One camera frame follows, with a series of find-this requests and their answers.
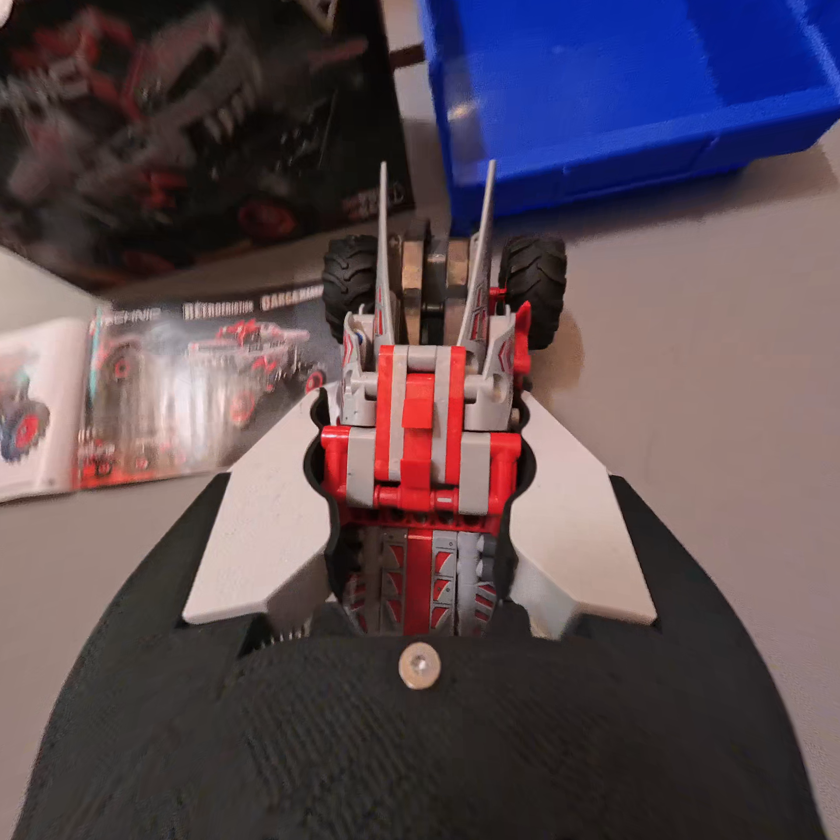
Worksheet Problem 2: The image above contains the blue plastic bin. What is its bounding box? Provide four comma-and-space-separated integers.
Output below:
416, 0, 840, 221

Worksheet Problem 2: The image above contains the red grey toy monster truck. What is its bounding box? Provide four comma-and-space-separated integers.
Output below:
322, 159, 569, 639

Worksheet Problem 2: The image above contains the grey desk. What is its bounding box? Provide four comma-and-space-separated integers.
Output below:
0, 0, 840, 815

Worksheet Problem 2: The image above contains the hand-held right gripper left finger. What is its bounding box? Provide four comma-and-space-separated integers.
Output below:
182, 387, 340, 626

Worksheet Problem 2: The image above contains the black toy set box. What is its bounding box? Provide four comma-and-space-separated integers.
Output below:
0, 0, 418, 294

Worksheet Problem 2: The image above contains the toy truck instruction booklet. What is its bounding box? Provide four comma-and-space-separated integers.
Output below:
0, 282, 343, 505

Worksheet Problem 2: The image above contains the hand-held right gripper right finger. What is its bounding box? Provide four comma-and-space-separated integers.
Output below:
500, 392, 658, 641

